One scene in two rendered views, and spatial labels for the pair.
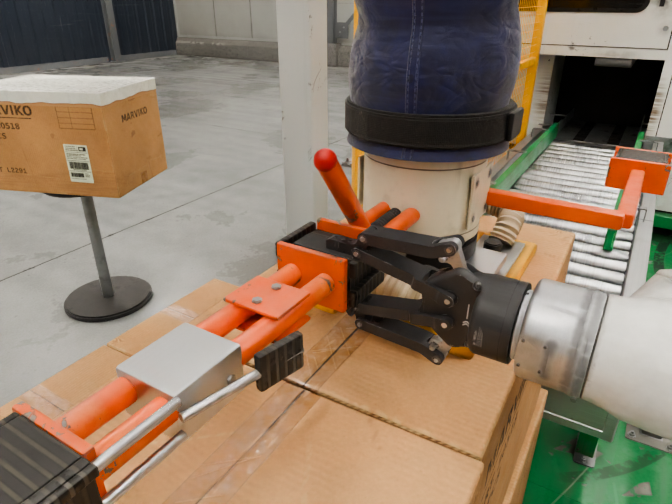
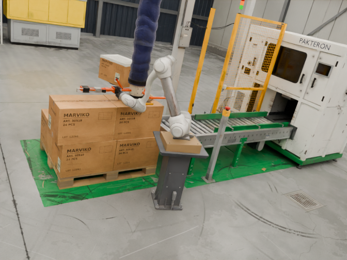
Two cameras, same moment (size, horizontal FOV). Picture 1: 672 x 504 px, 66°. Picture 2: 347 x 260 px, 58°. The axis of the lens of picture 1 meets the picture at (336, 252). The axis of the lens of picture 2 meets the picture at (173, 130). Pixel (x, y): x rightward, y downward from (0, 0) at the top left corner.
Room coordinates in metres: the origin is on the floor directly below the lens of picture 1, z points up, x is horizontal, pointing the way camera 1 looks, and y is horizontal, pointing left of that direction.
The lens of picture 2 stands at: (-2.32, -1.89, 2.10)
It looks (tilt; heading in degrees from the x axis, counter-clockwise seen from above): 22 degrees down; 22
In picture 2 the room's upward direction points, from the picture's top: 12 degrees clockwise
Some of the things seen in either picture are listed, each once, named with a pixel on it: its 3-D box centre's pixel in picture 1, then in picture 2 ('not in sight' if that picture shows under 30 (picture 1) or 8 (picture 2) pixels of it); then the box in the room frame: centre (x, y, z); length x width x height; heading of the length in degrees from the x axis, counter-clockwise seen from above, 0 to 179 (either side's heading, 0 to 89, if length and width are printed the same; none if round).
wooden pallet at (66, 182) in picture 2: not in sight; (97, 156); (0.64, 0.26, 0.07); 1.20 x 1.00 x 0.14; 149
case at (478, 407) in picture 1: (402, 375); (131, 116); (0.71, -0.11, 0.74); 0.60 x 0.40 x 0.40; 150
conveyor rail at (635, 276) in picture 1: (642, 227); (240, 137); (1.91, -1.23, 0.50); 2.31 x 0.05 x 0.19; 149
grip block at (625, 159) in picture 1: (638, 169); not in sight; (0.83, -0.50, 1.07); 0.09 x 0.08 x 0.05; 59
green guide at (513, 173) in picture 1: (517, 159); (232, 114); (2.52, -0.90, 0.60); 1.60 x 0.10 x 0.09; 149
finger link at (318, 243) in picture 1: (328, 248); not in sight; (0.49, 0.01, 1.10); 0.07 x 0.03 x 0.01; 59
